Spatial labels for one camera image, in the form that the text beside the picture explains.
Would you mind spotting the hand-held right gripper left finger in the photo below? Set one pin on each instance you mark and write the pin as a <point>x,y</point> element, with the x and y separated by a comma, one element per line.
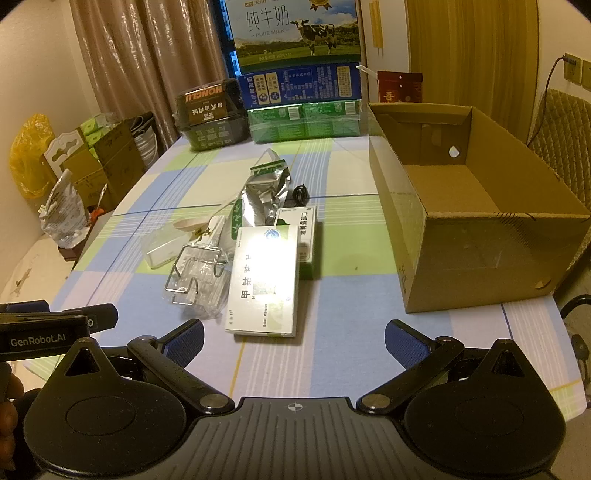
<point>182,344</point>

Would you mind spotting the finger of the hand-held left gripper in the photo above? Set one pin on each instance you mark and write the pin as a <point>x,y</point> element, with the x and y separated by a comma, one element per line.
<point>25,306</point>
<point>101,316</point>

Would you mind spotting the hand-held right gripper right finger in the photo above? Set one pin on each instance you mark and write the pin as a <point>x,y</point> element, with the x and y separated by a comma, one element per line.
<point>406,344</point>

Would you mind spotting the clear plastic packaging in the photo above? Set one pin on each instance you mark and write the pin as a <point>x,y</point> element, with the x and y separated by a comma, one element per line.
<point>205,300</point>

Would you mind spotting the clear plastic container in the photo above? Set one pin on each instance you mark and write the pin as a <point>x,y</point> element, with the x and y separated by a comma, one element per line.
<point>166,249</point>

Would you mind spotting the brown cardboard box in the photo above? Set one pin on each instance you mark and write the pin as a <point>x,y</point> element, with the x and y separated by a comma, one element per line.
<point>461,258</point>

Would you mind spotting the large white medicine box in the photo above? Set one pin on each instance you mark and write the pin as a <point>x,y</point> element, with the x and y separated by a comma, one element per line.
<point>263,277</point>

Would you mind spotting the white plastic spoon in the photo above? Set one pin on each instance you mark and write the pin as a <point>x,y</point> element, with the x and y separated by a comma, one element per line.
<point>184,225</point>

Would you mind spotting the small white medicine box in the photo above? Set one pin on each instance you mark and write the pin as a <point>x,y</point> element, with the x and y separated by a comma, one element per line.
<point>307,240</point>

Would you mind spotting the silver green foil bag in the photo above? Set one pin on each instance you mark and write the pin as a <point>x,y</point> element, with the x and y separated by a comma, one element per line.
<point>268,189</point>

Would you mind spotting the small black clip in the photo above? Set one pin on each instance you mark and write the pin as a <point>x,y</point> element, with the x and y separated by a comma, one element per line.
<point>300,194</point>

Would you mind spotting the checked cloth desktop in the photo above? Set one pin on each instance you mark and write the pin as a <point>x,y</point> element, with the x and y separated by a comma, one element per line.
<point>346,221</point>

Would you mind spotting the person's left hand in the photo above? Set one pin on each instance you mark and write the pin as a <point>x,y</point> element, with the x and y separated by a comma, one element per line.
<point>7,429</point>

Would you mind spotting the brown cardboard carton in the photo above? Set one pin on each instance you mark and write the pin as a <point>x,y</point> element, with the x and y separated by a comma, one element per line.
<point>122,157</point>
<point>85,177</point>

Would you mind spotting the yellow plastic bag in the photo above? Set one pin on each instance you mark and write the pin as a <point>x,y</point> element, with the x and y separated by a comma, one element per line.
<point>27,157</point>

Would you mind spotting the white die-cut carton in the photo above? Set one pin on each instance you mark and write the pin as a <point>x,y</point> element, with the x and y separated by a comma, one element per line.
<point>62,150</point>

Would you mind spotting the green packets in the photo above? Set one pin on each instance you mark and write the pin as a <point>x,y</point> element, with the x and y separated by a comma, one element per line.
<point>92,131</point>

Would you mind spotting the black snack box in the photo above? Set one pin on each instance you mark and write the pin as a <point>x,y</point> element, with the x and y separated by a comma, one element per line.
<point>210,115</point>

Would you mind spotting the green drink carton pack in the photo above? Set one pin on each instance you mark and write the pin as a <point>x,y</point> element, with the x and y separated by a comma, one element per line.
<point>300,121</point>

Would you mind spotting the red gift box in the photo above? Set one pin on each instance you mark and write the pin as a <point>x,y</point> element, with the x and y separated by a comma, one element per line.
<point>399,87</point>

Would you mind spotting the beige pleated curtain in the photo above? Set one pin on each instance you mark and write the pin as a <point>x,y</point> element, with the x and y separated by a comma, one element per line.
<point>138,60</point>

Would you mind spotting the quilted beige chair cover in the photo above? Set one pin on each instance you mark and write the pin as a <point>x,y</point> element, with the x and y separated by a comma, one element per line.
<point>565,134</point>

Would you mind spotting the blue carton box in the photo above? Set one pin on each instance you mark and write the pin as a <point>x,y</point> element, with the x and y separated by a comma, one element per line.
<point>300,83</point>

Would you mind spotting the cow print milk carton box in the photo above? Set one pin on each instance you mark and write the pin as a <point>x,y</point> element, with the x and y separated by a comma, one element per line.
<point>286,41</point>

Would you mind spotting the black chair frame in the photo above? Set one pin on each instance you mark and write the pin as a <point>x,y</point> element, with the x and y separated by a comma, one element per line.
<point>577,344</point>

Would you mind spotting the beige wall socket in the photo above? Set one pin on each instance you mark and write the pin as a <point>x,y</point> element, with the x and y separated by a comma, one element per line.
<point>587,74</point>
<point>573,69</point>

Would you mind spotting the yellow paper wall strip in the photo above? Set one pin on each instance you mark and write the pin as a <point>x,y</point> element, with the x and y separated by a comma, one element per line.
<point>376,23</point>

